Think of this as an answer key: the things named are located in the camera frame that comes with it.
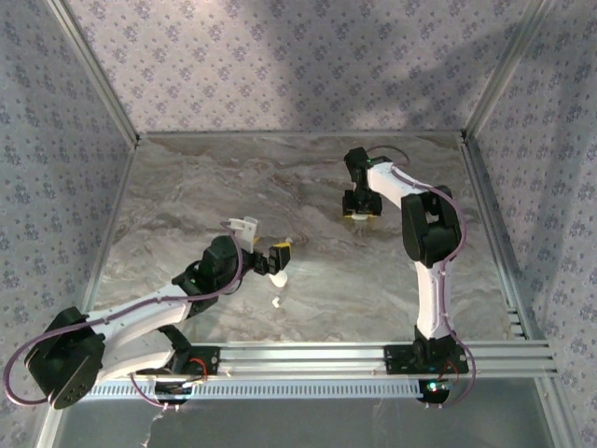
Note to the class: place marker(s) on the pale green earbud charging case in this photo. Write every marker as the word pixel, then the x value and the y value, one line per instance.
pixel 359 217

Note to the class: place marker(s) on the white earbud charging case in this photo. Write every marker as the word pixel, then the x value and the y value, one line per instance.
pixel 280 281

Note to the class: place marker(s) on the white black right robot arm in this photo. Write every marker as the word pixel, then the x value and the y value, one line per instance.
pixel 434 298

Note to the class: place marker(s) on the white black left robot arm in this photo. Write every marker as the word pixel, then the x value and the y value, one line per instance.
pixel 140 308

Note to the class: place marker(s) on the grey metal panel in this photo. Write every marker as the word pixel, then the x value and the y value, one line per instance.
pixel 303 424

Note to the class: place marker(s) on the white paper scrap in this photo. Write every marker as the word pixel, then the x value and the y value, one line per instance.
pixel 150 434

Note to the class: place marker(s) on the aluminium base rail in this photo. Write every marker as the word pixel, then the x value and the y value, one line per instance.
pixel 303 357

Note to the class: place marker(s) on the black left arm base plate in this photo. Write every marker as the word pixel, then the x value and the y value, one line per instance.
pixel 211 360

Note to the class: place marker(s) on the wide aluminium frame floor rail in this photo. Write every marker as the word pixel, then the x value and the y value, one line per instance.
pixel 495 242

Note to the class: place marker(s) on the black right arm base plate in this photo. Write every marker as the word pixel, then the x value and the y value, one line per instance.
pixel 396 359

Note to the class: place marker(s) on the aluminium frame post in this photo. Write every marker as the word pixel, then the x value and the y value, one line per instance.
pixel 46 431
pixel 557 415
pixel 97 70
pixel 506 70

